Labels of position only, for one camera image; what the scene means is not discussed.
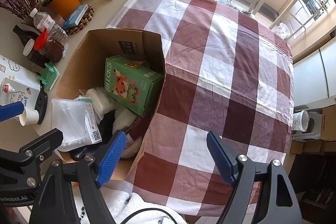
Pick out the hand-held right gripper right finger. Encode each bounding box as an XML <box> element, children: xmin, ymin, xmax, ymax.
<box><xmin>206</xmin><ymin>131</ymin><xmax>303</xmax><ymax>224</ymax></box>

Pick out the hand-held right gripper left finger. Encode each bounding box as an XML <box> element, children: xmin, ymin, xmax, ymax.
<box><xmin>28</xmin><ymin>130</ymin><xmax>127</xmax><ymax>224</ymax></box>

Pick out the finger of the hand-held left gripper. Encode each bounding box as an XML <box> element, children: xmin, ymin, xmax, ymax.
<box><xmin>0</xmin><ymin>128</ymin><xmax>64</xmax><ymax>190</ymax></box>
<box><xmin>0</xmin><ymin>101</ymin><xmax>25</xmax><ymax>122</ymax></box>

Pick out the white green medicine box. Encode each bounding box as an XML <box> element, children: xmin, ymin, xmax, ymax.
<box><xmin>75</xmin><ymin>95</ymin><xmax>103</xmax><ymax>146</ymax></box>

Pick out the white towel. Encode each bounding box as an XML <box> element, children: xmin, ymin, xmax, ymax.
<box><xmin>87</xmin><ymin>86</ymin><xmax>117</xmax><ymax>122</ymax></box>

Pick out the green toy brick box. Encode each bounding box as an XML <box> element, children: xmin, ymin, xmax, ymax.
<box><xmin>101</xmin><ymin>55</ymin><xmax>164</xmax><ymax>117</ymax></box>

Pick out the brown cardboard box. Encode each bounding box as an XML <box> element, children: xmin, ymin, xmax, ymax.
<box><xmin>54</xmin><ymin>28</ymin><xmax>167</xmax><ymax>181</ymax></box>

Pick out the white cartoon print container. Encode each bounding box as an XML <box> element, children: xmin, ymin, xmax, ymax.
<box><xmin>0</xmin><ymin>54</ymin><xmax>41</xmax><ymax>119</ymax></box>

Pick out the white paper cup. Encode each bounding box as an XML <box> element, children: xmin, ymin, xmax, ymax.
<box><xmin>19</xmin><ymin>108</ymin><xmax>40</xmax><ymax>127</ymax></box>

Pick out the black slotted spatula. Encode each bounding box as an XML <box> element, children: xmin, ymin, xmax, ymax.
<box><xmin>34</xmin><ymin>82</ymin><xmax>48</xmax><ymax>125</ymax></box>

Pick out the green plastic clip holder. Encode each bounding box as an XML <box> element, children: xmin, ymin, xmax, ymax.
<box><xmin>37</xmin><ymin>62</ymin><xmax>60</xmax><ymax>90</ymax></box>

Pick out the red lid jar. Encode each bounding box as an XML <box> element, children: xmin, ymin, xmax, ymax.
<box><xmin>34</xmin><ymin>32</ymin><xmax>65</xmax><ymax>63</ymax></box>

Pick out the dark glass bottle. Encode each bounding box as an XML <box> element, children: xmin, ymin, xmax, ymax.
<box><xmin>12</xmin><ymin>25</ymin><xmax>42</xmax><ymax>47</ymax></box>

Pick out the patterned white mug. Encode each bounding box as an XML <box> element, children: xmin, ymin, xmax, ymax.
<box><xmin>291</xmin><ymin>110</ymin><xmax>310</xmax><ymax>131</ymax></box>

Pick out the red white checkered tablecloth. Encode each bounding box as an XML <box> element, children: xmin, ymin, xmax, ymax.
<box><xmin>106</xmin><ymin>0</ymin><xmax>294</xmax><ymax>216</ymax></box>

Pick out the clear plastic water bottle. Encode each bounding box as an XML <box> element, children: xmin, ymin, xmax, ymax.
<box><xmin>29</xmin><ymin>8</ymin><xmax>68</xmax><ymax>42</ymax></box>

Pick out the grey plastic stool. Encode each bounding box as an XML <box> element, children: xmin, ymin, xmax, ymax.
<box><xmin>292</xmin><ymin>110</ymin><xmax>322</xmax><ymax>142</ymax></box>

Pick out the brown cardboard carton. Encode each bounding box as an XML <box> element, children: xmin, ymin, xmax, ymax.
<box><xmin>320</xmin><ymin>105</ymin><xmax>336</xmax><ymax>140</ymax></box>

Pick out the blue tissue box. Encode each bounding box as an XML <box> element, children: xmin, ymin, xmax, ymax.
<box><xmin>63</xmin><ymin>4</ymin><xmax>88</xmax><ymax>29</ymax></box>

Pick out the woven brown trivet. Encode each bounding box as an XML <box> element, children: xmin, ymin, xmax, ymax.
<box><xmin>64</xmin><ymin>5</ymin><xmax>94</xmax><ymax>35</ymax></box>

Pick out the orange canister with dark lid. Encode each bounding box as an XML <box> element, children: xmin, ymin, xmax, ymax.
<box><xmin>42</xmin><ymin>0</ymin><xmax>80</xmax><ymax>20</ymax></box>

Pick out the white cabinet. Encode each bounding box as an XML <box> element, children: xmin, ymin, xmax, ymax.
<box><xmin>291</xmin><ymin>42</ymin><xmax>336</xmax><ymax>109</ymax></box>

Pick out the patterned white waste bin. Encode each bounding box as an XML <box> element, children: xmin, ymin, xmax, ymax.
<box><xmin>274</xmin><ymin>22</ymin><xmax>290</xmax><ymax>39</ymax></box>

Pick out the blue cloth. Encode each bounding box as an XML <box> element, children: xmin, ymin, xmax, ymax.
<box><xmin>215</xmin><ymin>0</ymin><xmax>252</xmax><ymax>14</ymax></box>

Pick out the black cable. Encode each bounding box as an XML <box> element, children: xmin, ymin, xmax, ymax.
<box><xmin>122</xmin><ymin>207</ymin><xmax>184</xmax><ymax>224</ymax></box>

